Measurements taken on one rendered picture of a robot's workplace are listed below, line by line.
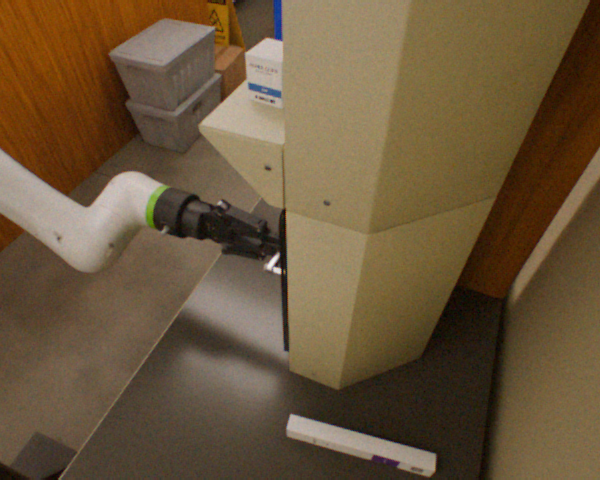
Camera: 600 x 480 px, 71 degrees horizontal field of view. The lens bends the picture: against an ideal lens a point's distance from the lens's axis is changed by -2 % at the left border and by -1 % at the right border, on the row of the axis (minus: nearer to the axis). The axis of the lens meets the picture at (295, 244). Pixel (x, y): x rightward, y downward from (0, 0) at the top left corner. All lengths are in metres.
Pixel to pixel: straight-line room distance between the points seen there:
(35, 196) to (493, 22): 0.74
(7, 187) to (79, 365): 1.43
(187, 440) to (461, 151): 0.70
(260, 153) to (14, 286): 2.24
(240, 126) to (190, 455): 0.62
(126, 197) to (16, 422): 1.49
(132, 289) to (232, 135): 1.89
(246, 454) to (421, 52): 0.73
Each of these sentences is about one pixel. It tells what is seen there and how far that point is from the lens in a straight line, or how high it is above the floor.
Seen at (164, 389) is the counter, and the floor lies 0.94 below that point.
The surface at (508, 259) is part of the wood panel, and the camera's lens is 1.05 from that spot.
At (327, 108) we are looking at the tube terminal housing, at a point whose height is 1.57.
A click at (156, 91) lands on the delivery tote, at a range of 2.92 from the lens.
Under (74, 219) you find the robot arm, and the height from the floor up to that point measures 1.26.
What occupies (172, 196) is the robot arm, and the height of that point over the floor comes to 1.24.
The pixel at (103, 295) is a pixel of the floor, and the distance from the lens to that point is 2.39.
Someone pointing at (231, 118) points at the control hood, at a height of 1.51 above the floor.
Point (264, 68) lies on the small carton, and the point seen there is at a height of 1.56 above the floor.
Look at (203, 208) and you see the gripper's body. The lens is 0.83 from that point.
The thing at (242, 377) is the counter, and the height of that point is 0.94.
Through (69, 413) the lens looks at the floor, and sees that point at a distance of 2.13.
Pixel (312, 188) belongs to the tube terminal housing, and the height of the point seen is 1.46.
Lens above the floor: 1.80
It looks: 49 degrees down
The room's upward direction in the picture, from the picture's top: straight up
